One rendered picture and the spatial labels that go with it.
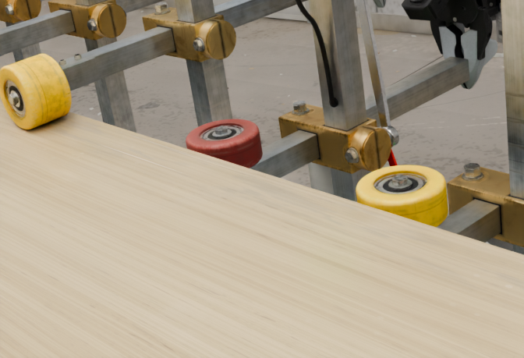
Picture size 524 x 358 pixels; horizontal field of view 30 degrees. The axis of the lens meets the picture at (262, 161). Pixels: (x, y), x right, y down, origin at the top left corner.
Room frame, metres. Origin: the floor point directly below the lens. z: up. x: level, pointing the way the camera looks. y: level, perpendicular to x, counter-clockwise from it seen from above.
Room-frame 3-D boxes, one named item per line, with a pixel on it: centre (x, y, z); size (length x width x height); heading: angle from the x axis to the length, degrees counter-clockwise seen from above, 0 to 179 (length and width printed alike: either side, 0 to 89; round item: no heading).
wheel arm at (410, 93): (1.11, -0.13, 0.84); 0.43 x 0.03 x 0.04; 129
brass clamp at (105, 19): (1.45, 0.22, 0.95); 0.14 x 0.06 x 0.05; 39
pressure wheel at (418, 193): (0.78, -0.12, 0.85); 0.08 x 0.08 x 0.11
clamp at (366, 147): (1.05, -0.09, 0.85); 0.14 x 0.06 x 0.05; 39
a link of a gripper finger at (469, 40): (1.24, -0.32, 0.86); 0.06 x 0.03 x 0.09; 129
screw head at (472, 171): (0.90, -0.21, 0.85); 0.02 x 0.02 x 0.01
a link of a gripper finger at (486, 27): (1.22, -0.30, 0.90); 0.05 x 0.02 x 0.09; 39
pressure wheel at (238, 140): (0.98, 0.04, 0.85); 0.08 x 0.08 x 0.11
